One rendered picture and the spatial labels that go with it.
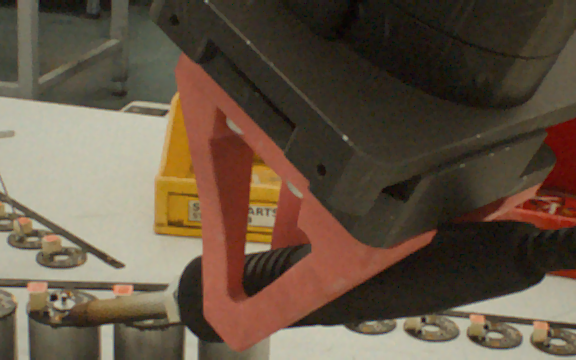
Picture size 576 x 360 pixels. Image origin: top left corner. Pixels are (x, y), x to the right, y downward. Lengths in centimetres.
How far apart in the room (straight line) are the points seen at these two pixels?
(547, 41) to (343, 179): 5
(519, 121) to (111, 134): 55
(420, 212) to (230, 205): 6
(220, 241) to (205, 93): 5
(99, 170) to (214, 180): 43
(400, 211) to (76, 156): 51
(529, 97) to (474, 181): 2
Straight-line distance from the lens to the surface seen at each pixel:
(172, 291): 33
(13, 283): 41
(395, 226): 23
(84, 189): 67
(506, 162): 25
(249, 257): 30
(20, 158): 73
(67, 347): 39
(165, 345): 38
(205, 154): 27
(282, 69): 22
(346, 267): 24
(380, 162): 21
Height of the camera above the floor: 98
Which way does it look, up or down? 20 degrees down
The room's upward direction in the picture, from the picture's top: 3 degrees clockwise
